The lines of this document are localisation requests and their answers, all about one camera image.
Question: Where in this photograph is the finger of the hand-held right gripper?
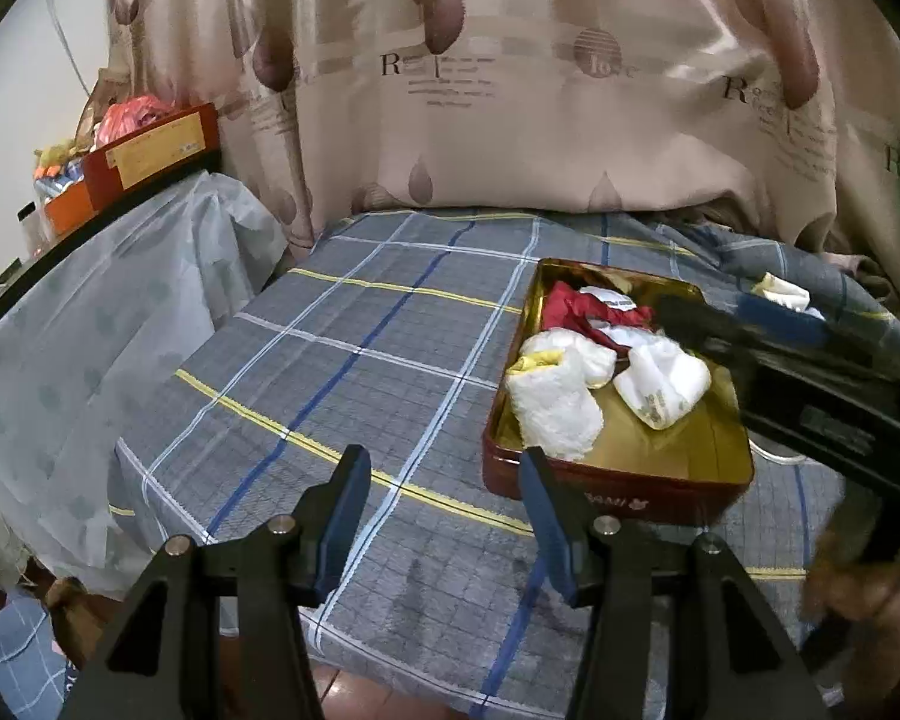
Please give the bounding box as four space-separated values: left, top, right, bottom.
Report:
654 294 767 391
733 291 900 391

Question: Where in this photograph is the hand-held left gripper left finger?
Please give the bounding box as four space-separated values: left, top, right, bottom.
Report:
60 444 373 720

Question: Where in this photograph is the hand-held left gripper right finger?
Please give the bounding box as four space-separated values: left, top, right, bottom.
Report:
517 446 830 720

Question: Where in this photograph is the white printed sock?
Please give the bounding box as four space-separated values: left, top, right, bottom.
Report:
613 336 713 433

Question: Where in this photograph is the red and gold tin box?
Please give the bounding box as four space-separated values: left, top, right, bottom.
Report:
482 258 755 530

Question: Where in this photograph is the red cloth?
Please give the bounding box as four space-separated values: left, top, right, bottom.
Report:
541 281 632 350

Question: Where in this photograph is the person's right hand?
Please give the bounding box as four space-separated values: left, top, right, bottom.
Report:
804 538 900 637

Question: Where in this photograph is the cream and yellow sock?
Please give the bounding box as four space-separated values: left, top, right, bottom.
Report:
750 273 812 313

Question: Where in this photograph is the small white labelled sock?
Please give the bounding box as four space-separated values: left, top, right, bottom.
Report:
579 285 655 313

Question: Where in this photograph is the white fluffy yellow-trimmed sock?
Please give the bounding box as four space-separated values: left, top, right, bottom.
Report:
504 357 605 463

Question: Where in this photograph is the grey plaid bed sheet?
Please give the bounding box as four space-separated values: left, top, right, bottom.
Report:
112 208 900 720

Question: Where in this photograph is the beige printed curtain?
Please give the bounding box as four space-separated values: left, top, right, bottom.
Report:
105 0 900 265

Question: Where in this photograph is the translucent plastic cover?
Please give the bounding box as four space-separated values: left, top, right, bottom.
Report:
0 169 290 602

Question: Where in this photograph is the blue plaid cloth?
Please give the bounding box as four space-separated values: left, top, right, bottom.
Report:
0 591 74 720

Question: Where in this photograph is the black shelf edge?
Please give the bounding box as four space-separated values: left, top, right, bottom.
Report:
0 151 223 355

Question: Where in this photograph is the red cardboard box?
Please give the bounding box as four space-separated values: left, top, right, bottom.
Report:
82 103 223 212

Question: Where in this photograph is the orange box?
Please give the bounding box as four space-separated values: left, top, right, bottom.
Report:
41 172 95 238

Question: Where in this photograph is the red plastic bag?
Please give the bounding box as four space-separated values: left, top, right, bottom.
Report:
94 96 175 148

